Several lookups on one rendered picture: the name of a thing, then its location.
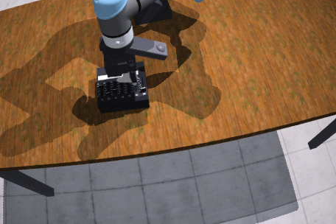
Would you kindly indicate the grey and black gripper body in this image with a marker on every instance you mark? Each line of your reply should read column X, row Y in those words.
column 116, row 62

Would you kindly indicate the dark grey lighting desk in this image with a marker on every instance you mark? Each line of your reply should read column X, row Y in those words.
column 121, row 96

